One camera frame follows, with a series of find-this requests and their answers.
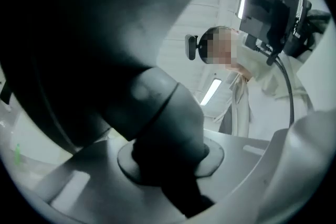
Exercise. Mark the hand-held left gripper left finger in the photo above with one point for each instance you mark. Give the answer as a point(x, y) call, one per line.
point(105, 165)

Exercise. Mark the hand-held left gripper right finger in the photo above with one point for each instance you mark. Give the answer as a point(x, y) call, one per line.
point(296, 160)

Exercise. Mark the vacuum floor nozzle with tube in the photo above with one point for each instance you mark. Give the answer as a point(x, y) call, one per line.
point(157, 112)

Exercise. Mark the person's torso in white clothing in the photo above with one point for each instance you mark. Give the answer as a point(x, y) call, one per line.
point(262, 102)

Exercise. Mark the green bottle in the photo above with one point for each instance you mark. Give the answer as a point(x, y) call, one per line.
point(18, 154)

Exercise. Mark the person's face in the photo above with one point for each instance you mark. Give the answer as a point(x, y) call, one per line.
point(223, 47)

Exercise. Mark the black head camera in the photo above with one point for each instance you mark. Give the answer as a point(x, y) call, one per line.
point(191, 47)

